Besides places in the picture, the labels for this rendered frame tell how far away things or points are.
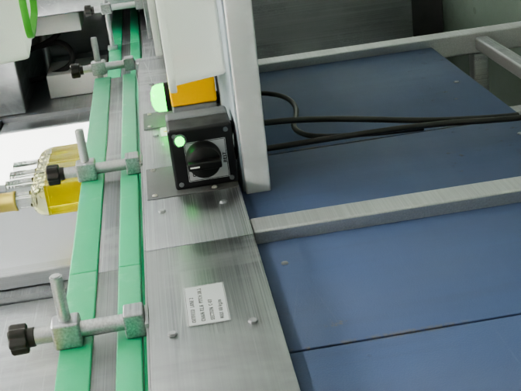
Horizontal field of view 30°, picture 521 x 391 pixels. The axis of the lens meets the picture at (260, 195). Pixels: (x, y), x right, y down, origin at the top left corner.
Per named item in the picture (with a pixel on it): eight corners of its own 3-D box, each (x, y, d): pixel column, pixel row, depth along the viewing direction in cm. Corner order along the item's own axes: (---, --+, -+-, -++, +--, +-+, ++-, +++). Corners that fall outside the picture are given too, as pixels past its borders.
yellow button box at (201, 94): (218, 104, 156) (172, 111, 155) (212, 59, 153) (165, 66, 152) (222, 116, 149) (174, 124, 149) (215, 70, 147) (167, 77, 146)
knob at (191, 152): (223, 171, 122) (225, 181, 119) (188, 177, 122) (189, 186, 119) (219, 137, 120) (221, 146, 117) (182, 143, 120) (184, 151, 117)
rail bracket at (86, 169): (143, 165, 138) (50, 180, 138) (136, 116, 136) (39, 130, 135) (144, 174, 135) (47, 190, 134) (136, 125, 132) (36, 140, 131)
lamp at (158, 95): (171, 106, 154) (153, 108, 153) (167, 78, 152) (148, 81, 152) (172, 114, 149) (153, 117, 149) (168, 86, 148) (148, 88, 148)
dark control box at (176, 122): (236, 160, 130) (173, 170, 130) (228, 103, 127) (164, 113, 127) (242, 181, 123) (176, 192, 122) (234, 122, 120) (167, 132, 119)
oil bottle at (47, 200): (153, 188, 176) (35, 207, 174) (149, 160, 174) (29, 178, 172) (154, 200, 171) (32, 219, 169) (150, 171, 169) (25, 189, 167)
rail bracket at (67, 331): (150, 320, 96) (15, 342, 95) (139, 253, 93) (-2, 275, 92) (151, 340, 92) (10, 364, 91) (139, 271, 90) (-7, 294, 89)
